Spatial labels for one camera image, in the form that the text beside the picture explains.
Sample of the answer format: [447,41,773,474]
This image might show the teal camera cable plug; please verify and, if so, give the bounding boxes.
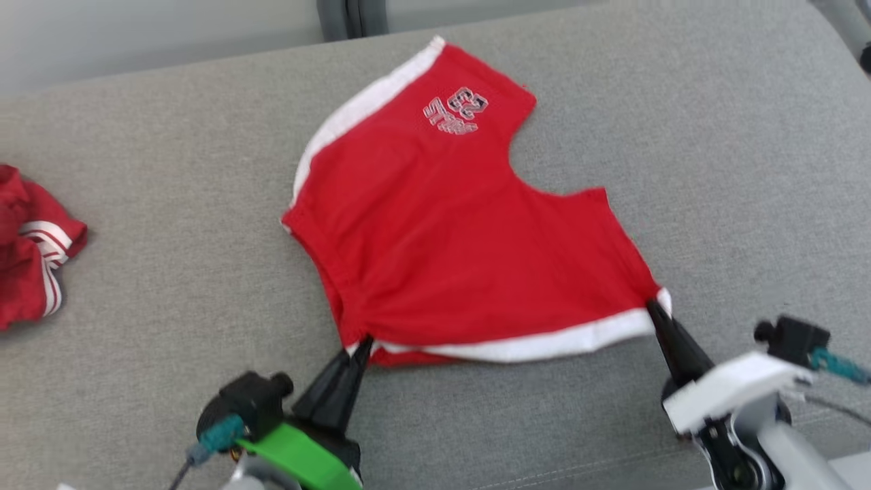
[167,415,247,490]
[810,347,871,386]

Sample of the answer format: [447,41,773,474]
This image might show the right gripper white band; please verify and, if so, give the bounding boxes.
[645,299,815,490]

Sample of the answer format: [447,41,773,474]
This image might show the teal left camera cable plug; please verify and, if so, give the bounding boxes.
[167,415,247,490]

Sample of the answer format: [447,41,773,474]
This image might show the red jersey shirt striped sleeves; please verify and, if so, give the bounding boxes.
[0,163,89,332]

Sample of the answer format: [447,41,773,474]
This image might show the grey partition post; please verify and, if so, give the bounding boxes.
[315,0,390,43]

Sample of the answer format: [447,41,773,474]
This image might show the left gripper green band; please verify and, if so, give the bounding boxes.
[235,336,374,490]

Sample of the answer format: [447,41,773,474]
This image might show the red shorts white trim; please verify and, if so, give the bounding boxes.
[280,35,674,367]

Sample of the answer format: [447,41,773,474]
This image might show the teal right camera cable plug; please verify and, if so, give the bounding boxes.
[810,347,871,386]

